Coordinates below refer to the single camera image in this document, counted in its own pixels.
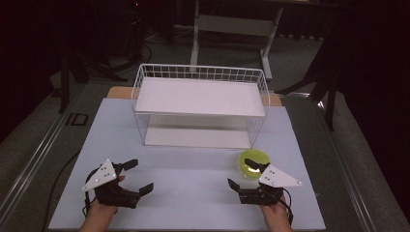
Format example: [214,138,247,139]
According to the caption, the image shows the black stand legs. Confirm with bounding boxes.
[274,28,343,131]
[57,52,130,114]

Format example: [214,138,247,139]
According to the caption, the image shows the black floor bracket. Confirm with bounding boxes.
[65,112,90,127]

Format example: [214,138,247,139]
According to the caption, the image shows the green round bowl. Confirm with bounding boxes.
[237,149,272,180]

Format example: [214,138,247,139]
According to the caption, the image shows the white metal stand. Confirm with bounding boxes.
[189,0,285,82]

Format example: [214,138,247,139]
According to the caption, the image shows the metal floor rail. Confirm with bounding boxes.
[317,99,379,232]
[0,82,87,220]

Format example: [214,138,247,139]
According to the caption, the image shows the white table mat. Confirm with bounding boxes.
[47,97,327,232]

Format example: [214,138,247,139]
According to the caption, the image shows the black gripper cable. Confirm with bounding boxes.
[279,188,295,226]
[82,191,99,218]

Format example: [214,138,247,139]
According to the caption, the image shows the person's left hand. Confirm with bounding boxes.
[86,198,119,218]

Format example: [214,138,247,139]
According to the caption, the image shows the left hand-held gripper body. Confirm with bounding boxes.
[81,158,142,210]

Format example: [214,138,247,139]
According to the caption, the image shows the white wire shelf rack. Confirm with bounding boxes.
[131,63,272,150]

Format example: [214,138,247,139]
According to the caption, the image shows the black floor cable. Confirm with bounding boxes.
[41,150,82,232]

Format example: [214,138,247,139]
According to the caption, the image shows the wooden table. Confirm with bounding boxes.
[106,85,283,107]

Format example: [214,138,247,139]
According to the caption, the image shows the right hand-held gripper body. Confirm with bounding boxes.
[238,163,304,207]

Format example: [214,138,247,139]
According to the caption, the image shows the person's right hand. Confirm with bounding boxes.
[259,194,292,224]

